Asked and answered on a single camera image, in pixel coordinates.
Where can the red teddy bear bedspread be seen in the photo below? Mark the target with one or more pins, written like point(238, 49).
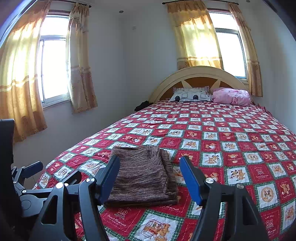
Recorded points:
point(230, 144)

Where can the beige rear window right curtain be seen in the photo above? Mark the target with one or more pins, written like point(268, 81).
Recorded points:
point(252, 63)

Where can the cream wooden headboard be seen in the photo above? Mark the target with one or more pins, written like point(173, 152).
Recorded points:
point(196, 76)

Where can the black item beside bed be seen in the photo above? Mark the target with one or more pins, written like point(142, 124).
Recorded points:
point(143, 105)

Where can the grey patterned pillow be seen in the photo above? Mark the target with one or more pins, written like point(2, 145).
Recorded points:
point(196, 94)

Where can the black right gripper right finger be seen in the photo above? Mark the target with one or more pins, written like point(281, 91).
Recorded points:
point(242, 218)

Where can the yellow side window left curtain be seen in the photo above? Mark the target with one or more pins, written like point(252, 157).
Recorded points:
point(20, 98)

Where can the brown knitted sweater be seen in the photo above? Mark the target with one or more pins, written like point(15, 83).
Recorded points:
point(145, 178)

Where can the beige side window right curtain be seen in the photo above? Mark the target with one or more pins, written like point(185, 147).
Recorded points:
point(80, 84)

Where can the rear window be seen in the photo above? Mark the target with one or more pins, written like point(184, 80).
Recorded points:
point(230, 43)

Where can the pink pillow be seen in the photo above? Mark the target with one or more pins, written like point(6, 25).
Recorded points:
point(231, 96)

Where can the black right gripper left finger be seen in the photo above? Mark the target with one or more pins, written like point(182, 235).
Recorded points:
point(56, 220)

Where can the side window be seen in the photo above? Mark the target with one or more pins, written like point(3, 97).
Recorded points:
point(51, 63)

